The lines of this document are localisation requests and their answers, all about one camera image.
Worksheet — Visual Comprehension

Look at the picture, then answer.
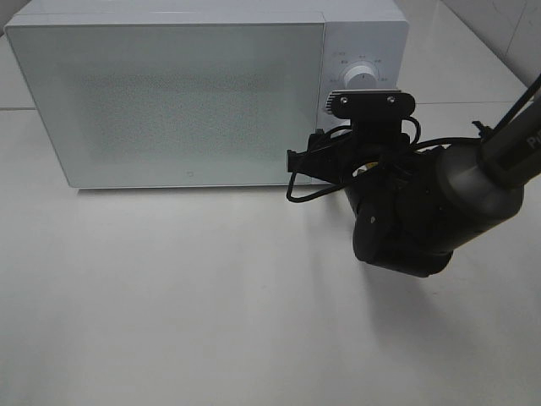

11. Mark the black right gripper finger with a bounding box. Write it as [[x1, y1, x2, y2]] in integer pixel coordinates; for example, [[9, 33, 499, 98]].
[[287, 133, 332, 178]]

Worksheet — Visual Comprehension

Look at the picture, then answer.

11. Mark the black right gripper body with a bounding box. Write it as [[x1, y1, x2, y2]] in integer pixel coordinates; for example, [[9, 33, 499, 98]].
[[320, 130, 424, 195]]

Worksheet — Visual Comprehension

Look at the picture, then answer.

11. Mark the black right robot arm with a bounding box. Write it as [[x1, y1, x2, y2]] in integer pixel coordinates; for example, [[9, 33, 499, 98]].
[[287, 91, 540, 277]]

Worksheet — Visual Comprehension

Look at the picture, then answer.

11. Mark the white upper microwave knob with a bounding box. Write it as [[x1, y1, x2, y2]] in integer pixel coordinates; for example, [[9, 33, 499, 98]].
[[342, 62, 379, 90]]

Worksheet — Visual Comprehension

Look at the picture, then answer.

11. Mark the white microwave oven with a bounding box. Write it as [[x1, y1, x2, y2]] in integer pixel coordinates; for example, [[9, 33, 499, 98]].
[[3, 11, 411, 190]]

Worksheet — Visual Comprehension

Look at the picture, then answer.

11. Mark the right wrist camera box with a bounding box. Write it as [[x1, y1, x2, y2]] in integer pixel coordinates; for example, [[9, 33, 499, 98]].
[[325, 90, 416, 144]]

